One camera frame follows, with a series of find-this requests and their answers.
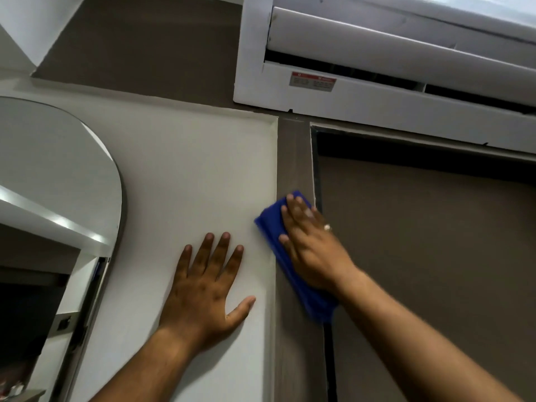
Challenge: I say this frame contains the white air conditioner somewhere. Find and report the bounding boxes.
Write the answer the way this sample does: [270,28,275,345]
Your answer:
[233,0,536,155]

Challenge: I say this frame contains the red and white label sticker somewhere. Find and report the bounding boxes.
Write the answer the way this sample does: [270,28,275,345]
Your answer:
[289,71,337,93]

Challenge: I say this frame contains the person's left hand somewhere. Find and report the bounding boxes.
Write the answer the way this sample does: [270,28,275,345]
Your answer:
[158,232,257,350]

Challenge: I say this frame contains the person's left forearm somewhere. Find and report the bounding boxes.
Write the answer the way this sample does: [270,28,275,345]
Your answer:
[89,326,211,402]

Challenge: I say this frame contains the blue cleaning cloth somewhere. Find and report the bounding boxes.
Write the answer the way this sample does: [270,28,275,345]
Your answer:
[254,190,340,324]

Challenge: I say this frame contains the brown wooden door frame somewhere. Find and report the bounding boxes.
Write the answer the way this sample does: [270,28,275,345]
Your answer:
[271,116,536,402]

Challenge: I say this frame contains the dark brown door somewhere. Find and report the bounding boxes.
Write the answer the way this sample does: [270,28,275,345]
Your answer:
[316,131,536,402]

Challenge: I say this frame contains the arched wall mirror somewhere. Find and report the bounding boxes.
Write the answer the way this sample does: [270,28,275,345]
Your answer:
[0,96,127,402]

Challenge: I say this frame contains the person's right hand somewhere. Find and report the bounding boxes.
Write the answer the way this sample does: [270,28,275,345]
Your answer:
[279,194,357,296]

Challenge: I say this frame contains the person's right forearm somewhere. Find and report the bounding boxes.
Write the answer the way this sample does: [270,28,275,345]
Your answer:
[334,267,525,402]

